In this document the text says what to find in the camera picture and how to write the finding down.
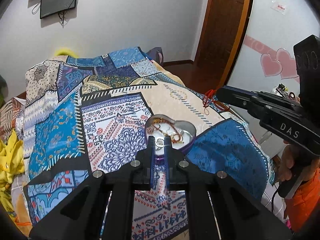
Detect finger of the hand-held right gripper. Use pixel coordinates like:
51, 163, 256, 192
220, 86, 301, 108
216, 89, 302, 121

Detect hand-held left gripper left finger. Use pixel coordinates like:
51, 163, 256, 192
29, 135, 154, 240

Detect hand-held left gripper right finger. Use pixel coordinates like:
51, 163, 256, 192
164, 136, 293, 240

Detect pile of mixed jewelry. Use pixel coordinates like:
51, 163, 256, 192
149, 120, 194, 147

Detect red string bracelet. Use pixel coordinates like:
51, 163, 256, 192
202, 89, 230, 115

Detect heart-shaped purple tin box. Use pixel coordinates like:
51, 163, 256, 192
145, 114, 197, 165

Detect person's right hand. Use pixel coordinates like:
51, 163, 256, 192
278, 144, 301, 182

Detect clutter on bedside stand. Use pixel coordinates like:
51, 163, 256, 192
270, 83, 301, 103

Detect pink heart stickers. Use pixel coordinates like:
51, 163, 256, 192
260, 48, 300, 80

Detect blue patchwork patterned quilt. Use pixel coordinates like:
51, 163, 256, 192
15, 46, 275, 240

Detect brown wooden door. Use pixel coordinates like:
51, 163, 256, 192
194, 0, 253, 87

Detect red and white paper label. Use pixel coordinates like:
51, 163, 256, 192
271, 0, 288, 12

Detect dark purple pillow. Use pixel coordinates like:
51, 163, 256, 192
146, 47, 165, 67

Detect yellow plush pillow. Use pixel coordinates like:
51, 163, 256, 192
54, 47, 78, 57

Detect yellow blanket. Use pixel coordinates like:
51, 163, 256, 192
0, 129, 26, 220

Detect orange striped blanket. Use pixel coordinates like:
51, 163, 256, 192
0, 97, 27, 132

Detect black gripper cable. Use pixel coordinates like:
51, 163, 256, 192
272, 187, 283, 214

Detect black monitor cable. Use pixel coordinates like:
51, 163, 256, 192
58, 11, 68, 27

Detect small black wall monitor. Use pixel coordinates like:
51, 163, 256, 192
40, 0, 79, 19

